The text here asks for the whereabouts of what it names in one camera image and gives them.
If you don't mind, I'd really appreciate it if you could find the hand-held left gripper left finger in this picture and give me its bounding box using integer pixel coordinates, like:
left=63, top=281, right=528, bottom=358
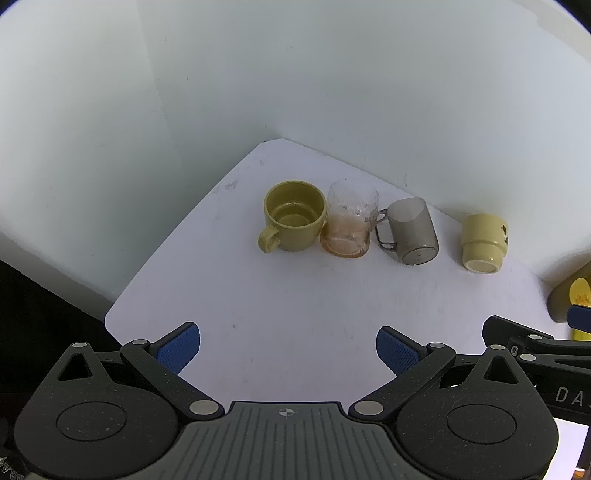
left=40, top=322, right=222, bottom=420

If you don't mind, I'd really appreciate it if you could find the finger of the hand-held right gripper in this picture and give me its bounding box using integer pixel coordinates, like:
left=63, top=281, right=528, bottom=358
left=567, top=305, right=591, bottom=334
left=481, top=315, right=591, bottom=371

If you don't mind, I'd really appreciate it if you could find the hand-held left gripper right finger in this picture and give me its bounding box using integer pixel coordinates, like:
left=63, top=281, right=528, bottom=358
left=348, top=326, right=537, bottom=420

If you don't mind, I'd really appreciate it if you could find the pale yellow printed cup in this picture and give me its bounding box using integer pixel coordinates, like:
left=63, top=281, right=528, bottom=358
left=460, top=213, right=510, bottom=273

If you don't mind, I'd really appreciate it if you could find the clear glass cup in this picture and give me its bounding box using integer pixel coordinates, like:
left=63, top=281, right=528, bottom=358
left=320, top=179, right=389, bottom=258

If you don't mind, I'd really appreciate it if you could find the olive green cup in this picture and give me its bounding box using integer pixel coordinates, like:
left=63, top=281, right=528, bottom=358
left=257, top=180, right=329, bottom=254

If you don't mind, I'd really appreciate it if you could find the grey translucent mug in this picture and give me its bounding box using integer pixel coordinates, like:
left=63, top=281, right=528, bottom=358
left=374, top=196, right=441, bottom=267

